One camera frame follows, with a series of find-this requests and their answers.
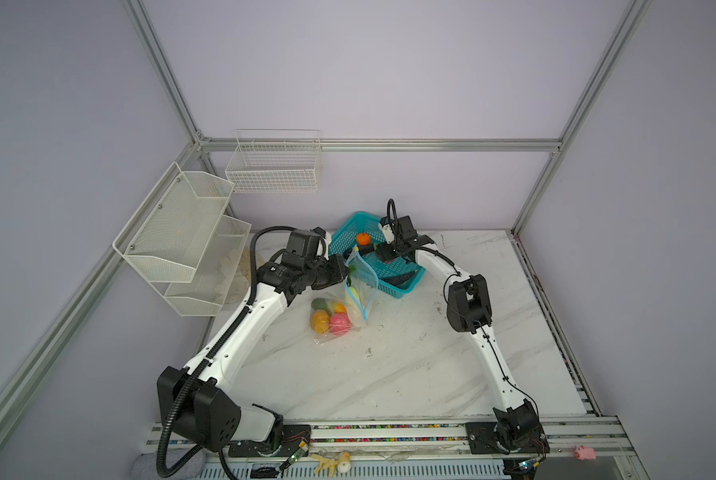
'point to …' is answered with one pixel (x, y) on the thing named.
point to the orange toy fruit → (363, 239)
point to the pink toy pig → (584, 453)
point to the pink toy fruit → (340, 324)
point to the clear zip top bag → (360, 288)
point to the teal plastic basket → (343, 240)
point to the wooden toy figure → (341, 464)
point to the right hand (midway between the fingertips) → (382, 245)
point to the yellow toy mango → (319, 321)
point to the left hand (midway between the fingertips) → (348, 271)
